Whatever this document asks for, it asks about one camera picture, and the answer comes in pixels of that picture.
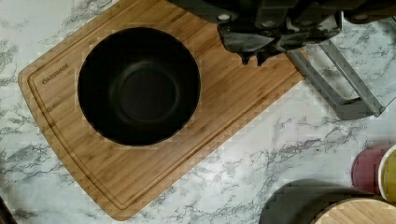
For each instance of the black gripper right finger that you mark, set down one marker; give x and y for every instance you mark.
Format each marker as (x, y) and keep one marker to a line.
(290, 37)

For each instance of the dark canister with wooden lid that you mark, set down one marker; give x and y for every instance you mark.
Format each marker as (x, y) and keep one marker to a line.
(300, 201)

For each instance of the toaster oven with handle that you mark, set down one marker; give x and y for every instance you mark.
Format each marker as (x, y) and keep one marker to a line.
(338, 83)

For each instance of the yellow mug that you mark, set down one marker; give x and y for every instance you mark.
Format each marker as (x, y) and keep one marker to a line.
(387, 175)

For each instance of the bamboo cutting board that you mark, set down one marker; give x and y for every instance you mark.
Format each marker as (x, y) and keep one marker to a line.
(121, 179)

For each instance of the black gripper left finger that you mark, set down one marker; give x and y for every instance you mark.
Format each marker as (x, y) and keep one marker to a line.
(247, 43)

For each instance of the black bowl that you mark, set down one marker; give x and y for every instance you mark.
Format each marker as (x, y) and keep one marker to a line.
(139, 86)

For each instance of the pink cup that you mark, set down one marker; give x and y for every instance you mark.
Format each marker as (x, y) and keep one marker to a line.
(364, 171)

